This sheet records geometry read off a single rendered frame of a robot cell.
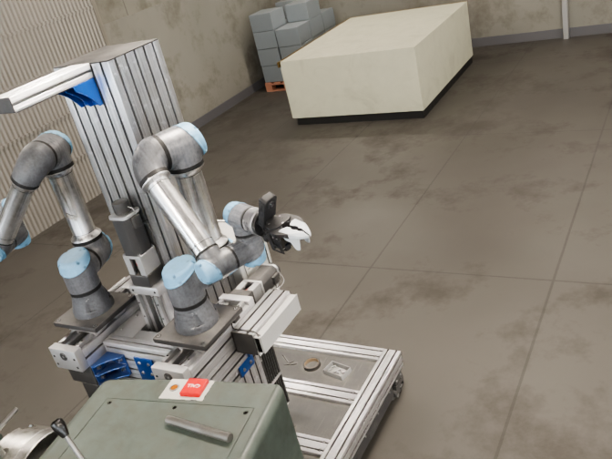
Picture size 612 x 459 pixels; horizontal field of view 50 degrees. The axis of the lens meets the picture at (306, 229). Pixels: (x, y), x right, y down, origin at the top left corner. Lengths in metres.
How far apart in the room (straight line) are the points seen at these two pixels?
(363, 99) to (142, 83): 5.34
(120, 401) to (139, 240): 0.65
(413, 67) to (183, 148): 5.25
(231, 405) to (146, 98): 1.05
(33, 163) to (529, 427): 2.37
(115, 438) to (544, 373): 2.34
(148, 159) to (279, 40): 7.52
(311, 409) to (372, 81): 4.71
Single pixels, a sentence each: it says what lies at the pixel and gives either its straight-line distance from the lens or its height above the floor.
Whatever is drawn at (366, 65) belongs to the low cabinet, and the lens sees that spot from 7.28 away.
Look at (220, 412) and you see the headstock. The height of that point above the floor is 1.25.
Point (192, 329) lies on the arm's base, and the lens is 2.20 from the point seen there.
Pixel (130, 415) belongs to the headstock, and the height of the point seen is 1.25.
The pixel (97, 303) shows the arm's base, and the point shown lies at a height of 1.21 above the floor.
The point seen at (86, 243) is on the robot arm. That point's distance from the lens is 2.57.
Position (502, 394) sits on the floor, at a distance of 3.46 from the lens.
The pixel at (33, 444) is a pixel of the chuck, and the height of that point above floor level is 1.24.
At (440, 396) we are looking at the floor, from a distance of 3.48.
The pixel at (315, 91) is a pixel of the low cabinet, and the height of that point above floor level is 0.39.
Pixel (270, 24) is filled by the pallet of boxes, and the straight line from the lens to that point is 9.43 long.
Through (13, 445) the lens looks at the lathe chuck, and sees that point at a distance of 1.99.
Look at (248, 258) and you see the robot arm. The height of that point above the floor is 1.45.
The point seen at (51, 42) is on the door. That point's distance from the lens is 7.32.
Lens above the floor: 2.33
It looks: 26 degrees down
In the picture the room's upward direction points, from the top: 14 degrees counter-clockwise
